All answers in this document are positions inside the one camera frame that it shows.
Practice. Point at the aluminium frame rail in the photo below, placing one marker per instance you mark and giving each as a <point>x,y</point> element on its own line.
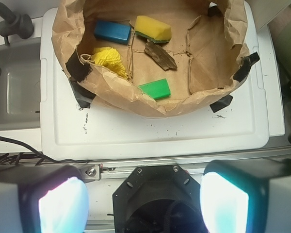
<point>194,164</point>

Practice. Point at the blue wooden block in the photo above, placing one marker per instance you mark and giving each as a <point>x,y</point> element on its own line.
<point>113,32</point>

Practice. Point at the black tape piece bottom right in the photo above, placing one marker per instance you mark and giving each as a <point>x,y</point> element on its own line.
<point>221,103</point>

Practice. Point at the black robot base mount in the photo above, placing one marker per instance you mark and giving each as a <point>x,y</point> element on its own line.
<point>158,199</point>

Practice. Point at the yellow mesh cloth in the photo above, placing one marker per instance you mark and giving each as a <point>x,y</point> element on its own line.
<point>109,57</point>

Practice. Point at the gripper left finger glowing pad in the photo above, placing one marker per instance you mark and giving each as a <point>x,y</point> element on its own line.
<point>42,199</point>

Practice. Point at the dark grey faucet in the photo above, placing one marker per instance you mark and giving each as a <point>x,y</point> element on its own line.
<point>14,23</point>

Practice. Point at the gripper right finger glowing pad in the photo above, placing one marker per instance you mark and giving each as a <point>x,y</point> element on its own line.
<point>247,196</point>

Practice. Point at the brown wood chip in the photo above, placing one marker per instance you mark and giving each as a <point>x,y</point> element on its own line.
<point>160,56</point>

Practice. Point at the brown paper bag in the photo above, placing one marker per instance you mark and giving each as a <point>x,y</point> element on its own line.
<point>208,45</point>

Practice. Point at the green block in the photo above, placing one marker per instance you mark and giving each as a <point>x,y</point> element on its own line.
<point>157,89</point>

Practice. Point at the yellow green sponge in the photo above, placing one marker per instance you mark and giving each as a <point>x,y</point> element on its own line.
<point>152,29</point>

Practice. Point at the metal sink basin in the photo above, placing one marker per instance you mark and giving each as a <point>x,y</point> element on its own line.
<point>20,85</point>

